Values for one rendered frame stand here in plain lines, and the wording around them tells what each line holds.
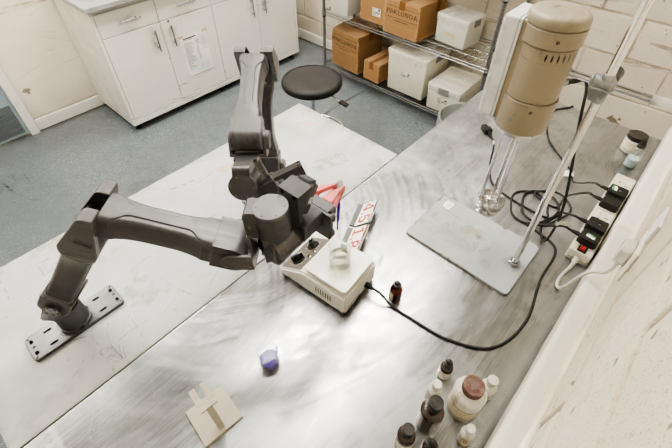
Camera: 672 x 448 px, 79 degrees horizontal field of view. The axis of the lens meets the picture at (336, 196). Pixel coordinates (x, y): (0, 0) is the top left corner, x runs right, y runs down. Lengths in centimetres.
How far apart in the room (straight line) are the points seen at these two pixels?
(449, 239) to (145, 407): 81
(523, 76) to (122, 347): 99
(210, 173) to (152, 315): 50
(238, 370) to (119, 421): 24
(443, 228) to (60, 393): 96
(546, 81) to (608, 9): 215
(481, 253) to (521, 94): 47
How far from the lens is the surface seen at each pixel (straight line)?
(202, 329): 103
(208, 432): 93
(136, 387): 101
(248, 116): 90
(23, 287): 129
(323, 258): 98
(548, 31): 80
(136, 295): 113
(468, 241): 116
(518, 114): 86
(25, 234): 290
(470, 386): 85
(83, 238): 76
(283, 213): 63
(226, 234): 71
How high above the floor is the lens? 177
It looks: 45 degrees down
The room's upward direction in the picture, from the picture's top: straight up
